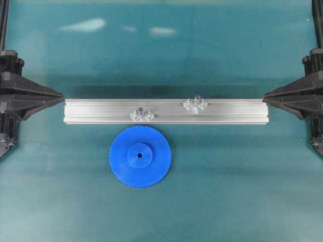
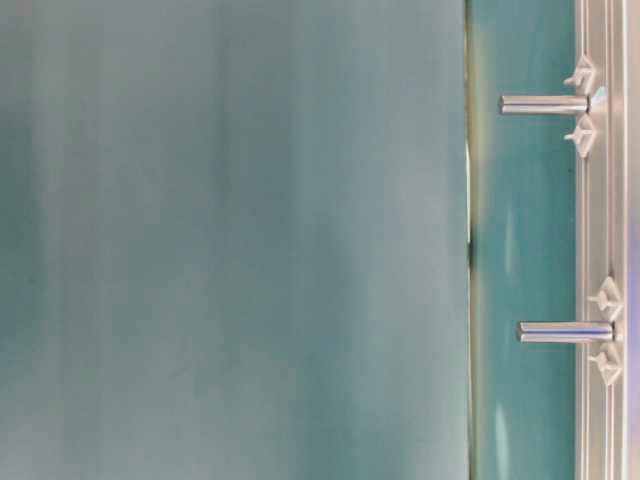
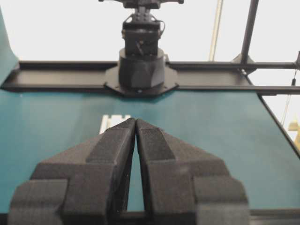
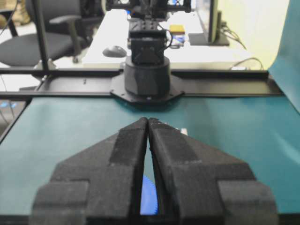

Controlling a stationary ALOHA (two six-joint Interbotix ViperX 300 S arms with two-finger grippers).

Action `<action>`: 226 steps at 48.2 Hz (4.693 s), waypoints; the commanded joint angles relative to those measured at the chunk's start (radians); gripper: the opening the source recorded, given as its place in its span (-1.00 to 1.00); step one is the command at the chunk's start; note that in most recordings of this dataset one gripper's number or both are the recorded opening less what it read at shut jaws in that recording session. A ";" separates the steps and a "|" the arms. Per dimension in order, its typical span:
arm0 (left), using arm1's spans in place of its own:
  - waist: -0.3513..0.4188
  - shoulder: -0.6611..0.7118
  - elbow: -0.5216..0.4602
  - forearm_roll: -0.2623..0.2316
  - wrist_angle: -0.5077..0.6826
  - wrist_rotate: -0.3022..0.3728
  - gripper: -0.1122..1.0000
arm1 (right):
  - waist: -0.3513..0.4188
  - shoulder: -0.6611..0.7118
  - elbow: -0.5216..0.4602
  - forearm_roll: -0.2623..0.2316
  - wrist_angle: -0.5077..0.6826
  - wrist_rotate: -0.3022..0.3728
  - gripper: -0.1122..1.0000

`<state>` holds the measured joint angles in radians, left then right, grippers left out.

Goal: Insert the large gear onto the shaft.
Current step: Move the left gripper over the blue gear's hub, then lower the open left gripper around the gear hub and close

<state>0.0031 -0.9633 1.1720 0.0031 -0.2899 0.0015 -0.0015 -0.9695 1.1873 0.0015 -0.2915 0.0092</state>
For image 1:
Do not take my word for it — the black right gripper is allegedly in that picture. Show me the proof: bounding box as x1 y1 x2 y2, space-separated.
263 48 323 120

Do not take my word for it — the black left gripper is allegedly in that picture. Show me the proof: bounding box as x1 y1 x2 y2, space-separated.
1 50 65 120

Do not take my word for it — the large blue plastic gear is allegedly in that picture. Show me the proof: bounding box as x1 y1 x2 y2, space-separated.
109 126 172 188

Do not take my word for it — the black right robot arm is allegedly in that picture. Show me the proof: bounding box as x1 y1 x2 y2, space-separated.
263 1 322 120

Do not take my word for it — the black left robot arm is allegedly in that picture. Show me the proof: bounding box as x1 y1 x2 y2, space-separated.
1 1 65 121

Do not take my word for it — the silver aluminium extrusion rail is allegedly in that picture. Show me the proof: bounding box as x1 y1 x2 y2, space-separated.
64 98 269 125

